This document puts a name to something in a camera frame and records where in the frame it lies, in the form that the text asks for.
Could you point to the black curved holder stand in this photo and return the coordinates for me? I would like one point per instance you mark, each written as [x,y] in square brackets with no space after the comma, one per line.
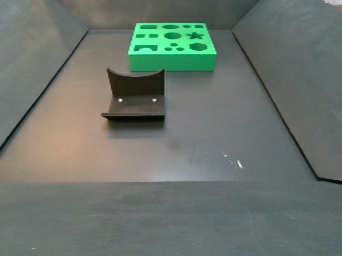
[136,90]

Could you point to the green shape sorter box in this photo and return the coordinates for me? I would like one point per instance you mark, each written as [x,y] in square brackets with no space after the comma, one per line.
[171,46]

